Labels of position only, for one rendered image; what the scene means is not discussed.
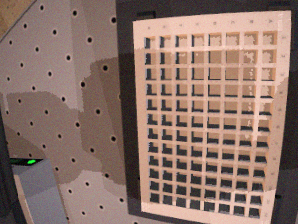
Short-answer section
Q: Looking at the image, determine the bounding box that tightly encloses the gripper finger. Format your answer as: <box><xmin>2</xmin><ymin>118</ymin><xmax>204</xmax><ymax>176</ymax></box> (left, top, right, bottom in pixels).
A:
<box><xmin>0</xmin><ymin>108</ymin><xmax>18</xmax><ymax>218</ymax></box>

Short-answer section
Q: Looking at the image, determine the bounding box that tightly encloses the grey perforated base plate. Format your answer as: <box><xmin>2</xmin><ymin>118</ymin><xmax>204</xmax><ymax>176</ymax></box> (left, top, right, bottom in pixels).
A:
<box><xmin>0</xmin><ymin>0</ymin><xmax>171</xmax><ymax>224</ymax></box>

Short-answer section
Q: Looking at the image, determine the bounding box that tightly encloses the pale pink well plate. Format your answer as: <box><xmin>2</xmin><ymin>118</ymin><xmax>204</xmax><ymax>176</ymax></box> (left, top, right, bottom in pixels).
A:
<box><xmin>133</xmin><ymin>11</ymin><xmax>291</xmax><ymax>224</ymax></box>

